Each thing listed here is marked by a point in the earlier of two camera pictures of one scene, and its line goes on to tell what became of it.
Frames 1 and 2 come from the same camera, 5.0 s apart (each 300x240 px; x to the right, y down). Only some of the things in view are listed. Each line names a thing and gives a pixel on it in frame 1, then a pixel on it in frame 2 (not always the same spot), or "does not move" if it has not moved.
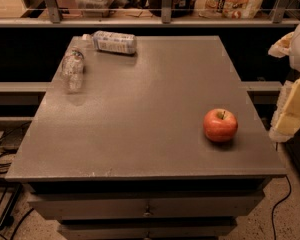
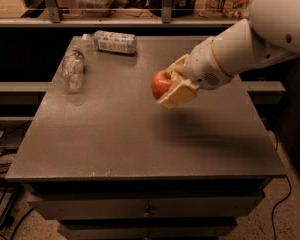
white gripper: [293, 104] → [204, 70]
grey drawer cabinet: [126, 157] does not move
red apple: [220, 125] → [161, 83]
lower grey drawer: [146, 231] does not move
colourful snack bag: [232, 1] does not move
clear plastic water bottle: [72, 71] does not move
